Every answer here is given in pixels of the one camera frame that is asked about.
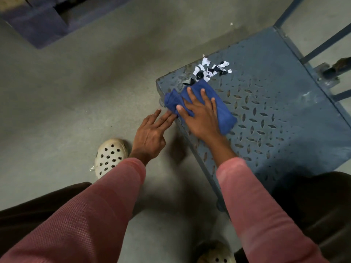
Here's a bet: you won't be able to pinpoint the person's white clog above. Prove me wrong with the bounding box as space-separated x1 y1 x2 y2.
90 138 129 180
196 241 237 263

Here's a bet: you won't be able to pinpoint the blue cleaning cloth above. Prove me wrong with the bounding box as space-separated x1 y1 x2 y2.
164 79 238 136

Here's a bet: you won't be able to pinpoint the person's right white clog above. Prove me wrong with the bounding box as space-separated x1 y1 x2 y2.
196 241 237 263

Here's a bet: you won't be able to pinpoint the person's right forearm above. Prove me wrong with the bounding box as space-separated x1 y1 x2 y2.
210 137 329 263

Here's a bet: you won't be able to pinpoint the scattered white paper scraps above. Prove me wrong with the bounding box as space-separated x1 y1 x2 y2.
193 54 233 82

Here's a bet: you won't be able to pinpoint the person's dark brown trousers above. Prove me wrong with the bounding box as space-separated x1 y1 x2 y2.
0 171 351 263

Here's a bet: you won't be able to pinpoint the person's left white clog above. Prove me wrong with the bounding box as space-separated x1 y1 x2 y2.
90 138 129 180

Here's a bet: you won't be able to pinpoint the person's right hand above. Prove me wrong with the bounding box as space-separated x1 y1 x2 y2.
176 87 228 144

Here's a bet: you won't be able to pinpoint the person's left hand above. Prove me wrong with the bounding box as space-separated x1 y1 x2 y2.
130 108 178 163

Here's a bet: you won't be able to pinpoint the person's left forearm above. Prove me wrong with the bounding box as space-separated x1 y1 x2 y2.
0 152 147 263

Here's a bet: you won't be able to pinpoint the blue wooden pallet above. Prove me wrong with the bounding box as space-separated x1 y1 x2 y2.
0 0 135 50

